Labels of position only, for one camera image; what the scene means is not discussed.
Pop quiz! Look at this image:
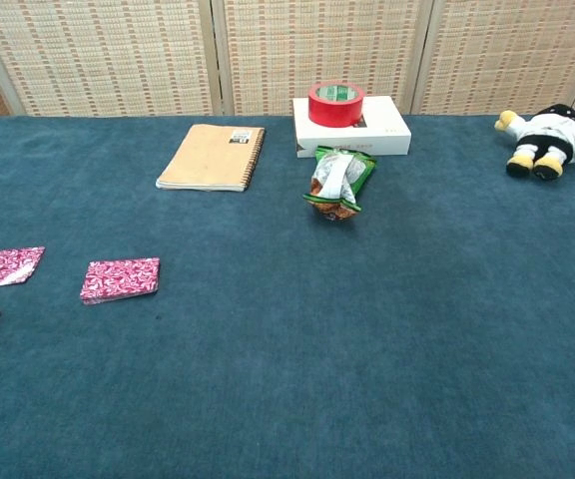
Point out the black and white plush doll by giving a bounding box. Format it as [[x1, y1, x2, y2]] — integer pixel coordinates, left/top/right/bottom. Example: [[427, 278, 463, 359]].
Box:
[[493, 102, 575, 182]]

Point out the green snack bag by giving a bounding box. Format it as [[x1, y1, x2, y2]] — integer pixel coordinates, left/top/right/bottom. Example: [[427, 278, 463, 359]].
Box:
[[301, 144, 378, 223]]

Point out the white flat box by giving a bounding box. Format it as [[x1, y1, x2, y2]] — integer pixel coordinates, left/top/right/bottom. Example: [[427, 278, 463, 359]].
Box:
[[291, 95, 413, 161]]

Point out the brown spiral notebook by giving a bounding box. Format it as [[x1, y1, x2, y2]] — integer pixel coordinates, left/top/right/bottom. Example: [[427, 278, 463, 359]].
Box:
[[155, 123, 268, 194]]

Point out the woven bamboo screen panel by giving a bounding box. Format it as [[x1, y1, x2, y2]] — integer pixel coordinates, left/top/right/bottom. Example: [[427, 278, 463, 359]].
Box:
[[0, 0, 222, 119], [211, 0, 436, 117], [410, 0, 575, 116]]

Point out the pink patterned block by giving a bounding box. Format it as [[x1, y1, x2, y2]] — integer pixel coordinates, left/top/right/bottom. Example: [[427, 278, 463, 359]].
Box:
[[0, 245, 47, 291], [79, 256, 162, 306]]

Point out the blue felt table mat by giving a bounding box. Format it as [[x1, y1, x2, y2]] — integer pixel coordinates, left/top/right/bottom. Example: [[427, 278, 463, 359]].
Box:
[[0, 114, 575, 479]]

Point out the red tape roll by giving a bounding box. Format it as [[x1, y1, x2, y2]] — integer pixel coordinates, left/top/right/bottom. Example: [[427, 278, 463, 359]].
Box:
[[307, 81, 367, 130]]

